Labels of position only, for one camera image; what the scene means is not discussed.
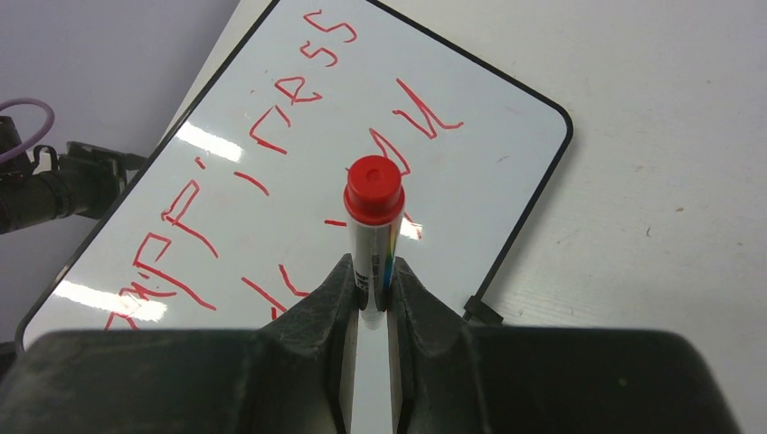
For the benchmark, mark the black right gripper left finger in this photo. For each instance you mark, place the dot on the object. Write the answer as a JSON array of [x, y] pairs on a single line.
[[294, 375]]

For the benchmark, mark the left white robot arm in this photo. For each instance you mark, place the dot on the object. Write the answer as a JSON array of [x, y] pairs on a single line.
[[47, 186]]

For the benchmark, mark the white marker pen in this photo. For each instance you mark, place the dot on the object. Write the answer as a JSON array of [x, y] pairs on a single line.
[[374, 199]]

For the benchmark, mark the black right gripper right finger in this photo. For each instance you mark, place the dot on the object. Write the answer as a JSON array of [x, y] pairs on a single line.
[[449, 376]]

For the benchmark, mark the white whiteboard with black frame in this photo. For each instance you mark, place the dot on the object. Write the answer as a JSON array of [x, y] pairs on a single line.
[[238, 214]]

